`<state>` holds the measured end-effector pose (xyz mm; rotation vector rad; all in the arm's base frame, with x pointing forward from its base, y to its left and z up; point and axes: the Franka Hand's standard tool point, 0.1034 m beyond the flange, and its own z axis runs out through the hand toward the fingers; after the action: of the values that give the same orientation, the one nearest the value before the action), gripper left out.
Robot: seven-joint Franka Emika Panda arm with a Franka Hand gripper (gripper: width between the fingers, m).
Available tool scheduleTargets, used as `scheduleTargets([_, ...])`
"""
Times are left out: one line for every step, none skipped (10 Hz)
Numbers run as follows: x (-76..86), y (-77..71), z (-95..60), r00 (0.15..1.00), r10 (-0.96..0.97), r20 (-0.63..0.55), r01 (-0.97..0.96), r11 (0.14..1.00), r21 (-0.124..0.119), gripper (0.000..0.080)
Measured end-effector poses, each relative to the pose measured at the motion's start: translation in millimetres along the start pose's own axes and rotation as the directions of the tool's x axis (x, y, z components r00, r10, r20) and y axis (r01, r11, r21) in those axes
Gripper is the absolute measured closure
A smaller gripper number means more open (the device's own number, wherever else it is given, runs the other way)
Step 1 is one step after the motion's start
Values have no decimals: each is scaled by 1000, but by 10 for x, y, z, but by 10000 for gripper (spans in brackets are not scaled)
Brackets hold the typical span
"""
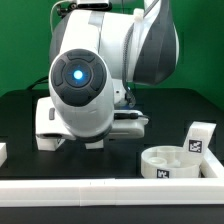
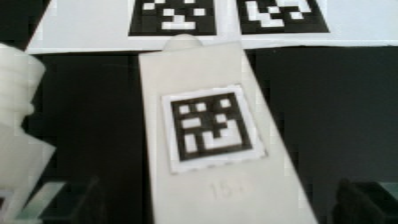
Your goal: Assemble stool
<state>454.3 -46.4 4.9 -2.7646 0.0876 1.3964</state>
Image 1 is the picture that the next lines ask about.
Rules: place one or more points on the white round stool seat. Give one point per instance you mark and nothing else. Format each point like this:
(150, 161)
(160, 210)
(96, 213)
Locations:
(170, 162)

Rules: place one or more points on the white U-shaped obstacle fence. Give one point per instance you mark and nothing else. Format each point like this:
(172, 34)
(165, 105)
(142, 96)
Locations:
(208, 188)

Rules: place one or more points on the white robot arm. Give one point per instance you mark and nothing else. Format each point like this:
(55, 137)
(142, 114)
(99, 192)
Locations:
(93, 56)

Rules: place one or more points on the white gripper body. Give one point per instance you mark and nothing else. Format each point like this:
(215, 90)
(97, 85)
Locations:
(48, 125)

